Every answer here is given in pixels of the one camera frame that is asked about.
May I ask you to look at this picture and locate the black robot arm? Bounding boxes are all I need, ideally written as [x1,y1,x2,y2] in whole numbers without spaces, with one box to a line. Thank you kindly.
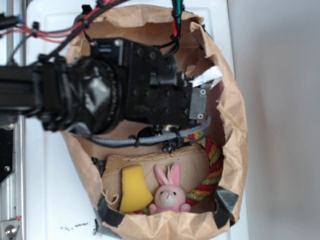
[0,38,207,135]

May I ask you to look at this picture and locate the multicolour twisted rope toy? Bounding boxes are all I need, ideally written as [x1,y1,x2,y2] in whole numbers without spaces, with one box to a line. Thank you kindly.
[131,130,224,215]

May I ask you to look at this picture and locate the black metal bracket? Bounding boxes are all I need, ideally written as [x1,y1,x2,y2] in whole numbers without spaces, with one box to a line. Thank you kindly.
[0,124,15,184]

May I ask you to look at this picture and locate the yellow sponge piece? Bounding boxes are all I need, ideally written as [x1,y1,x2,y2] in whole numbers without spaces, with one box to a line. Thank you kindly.
[119,164,154,213]

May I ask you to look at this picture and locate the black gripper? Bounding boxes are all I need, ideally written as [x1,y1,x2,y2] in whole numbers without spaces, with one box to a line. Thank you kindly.
[90,38,207,127]

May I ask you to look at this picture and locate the red green hanging wires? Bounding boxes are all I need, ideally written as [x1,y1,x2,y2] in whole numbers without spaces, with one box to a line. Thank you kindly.
[154,0,186,55]

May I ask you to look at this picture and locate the aluminium frame rail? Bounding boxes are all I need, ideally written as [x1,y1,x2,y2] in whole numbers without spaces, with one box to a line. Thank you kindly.
[0,0,28,240]

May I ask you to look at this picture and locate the grey braided cable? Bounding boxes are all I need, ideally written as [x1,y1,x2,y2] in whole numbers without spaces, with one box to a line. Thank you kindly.
[72,115,212,148]

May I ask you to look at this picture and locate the pink plush bunny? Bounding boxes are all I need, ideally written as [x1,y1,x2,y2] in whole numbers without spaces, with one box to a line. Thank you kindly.
[149,163,191,215]

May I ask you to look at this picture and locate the red and black wire bundle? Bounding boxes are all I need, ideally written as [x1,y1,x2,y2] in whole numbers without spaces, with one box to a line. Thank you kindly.
[0,0,126,58]

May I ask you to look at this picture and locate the brown paper bag tray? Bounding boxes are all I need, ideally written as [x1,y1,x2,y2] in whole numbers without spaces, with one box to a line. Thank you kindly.
[62,10,249,240]

